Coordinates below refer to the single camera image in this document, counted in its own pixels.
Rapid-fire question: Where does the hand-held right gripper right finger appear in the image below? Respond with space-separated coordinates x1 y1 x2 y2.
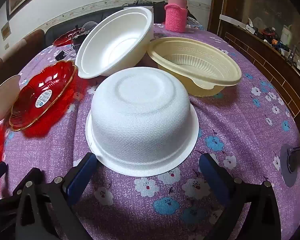
199 153 282 240

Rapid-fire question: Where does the beige plastic bowl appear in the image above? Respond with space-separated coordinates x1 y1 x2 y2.
147 37 242 97

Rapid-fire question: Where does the grey round disc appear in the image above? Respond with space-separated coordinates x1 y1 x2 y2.
280 144 300 187

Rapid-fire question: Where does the purple floral tablecloth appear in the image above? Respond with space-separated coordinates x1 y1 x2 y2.
1 24 300 240

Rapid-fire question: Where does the beige round dish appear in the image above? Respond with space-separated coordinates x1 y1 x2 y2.
0 75 21 122

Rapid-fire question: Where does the white smooth foam bowl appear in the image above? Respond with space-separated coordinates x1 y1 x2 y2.
75 7 154 78

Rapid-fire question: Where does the white textured foam bowl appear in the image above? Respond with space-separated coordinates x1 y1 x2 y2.
86 67 199 177

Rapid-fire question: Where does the white plastic jug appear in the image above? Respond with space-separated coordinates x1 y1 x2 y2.
281 24 293 46

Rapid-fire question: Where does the brown upholstered chair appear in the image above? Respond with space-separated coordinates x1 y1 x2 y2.
0 29 45 88

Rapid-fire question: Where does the wooden sideboard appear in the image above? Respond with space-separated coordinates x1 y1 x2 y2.
224 21 300 120

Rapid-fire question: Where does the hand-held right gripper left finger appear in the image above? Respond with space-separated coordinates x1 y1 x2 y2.
12 152 98 240

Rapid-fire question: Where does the small framed wall sign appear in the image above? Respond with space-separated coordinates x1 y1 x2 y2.
1 22 11 37

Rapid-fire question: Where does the pink knitted sleeve bottle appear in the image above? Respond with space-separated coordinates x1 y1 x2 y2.
164 0 188 33

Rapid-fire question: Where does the black charger with cable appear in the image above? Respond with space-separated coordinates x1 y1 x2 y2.
72 30 90 53

